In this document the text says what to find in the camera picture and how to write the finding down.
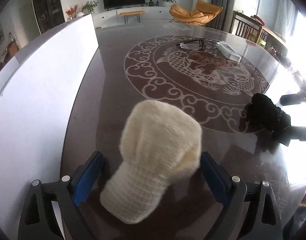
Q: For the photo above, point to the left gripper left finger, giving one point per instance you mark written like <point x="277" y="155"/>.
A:
<point x="38" y="220"/>

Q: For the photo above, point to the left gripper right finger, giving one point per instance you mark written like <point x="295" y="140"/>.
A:
<point x="262" y="219"/>

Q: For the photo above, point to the black knitted hat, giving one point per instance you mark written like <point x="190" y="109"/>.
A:
<point x="268" y="121"/>

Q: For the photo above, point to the cream knitted hat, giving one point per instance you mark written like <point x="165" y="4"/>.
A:
<point x="160" y="145"/>

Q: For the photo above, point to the white storage box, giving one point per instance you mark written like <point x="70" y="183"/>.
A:
<point x="38" y="88"/>

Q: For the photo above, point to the white power bank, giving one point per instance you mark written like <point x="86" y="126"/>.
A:
<point x="228" y="52"/>

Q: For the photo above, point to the black eyeglasses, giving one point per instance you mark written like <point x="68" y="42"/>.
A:
<point x="200" y="44"/>

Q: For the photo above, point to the dark wooden dining chair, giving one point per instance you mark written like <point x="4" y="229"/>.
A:
<point x="253" y="30"/>

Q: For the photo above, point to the red flower vase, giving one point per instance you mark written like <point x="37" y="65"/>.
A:
<point x="72" y="12"/>

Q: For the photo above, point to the white tv cabinet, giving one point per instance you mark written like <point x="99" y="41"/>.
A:
<point x="111" y="18"/>

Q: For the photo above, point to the green potted plant left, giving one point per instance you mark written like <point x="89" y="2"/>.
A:
<point x="89" y="7"/>

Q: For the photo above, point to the orange lounge chair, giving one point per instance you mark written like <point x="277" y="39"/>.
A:
<point x="201" y="15"/>

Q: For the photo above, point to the dark display cabinet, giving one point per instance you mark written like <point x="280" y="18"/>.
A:
<point x="48" y="14"/>

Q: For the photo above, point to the wooden bench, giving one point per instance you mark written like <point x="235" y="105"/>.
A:
<point x="137" y="14"/>

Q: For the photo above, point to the grey curtain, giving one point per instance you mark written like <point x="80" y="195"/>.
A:
<point x="224" y="19"/>

